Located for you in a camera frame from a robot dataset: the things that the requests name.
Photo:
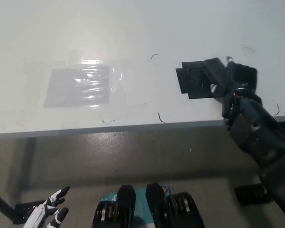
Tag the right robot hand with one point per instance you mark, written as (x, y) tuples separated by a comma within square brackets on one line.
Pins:
[(244, 76)]

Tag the black metal bar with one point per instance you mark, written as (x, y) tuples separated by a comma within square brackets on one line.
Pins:
[(1, 205)]

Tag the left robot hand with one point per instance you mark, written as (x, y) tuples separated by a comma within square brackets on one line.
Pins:
[(45, 211)]

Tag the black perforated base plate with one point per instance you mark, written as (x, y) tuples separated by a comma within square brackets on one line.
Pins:
[(249, 196), (26, 210)]

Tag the clear plastic film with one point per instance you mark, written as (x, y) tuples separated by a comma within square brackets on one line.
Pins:
[(116, 76)]

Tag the black tape marked spot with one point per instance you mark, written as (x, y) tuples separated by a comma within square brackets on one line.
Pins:
[(192, 80)]

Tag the grey table leg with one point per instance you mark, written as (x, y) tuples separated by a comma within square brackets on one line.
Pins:
[(28, 161)]

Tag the dark grey whiteboard eraser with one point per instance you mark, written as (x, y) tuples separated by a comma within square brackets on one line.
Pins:
[(215, 71)]

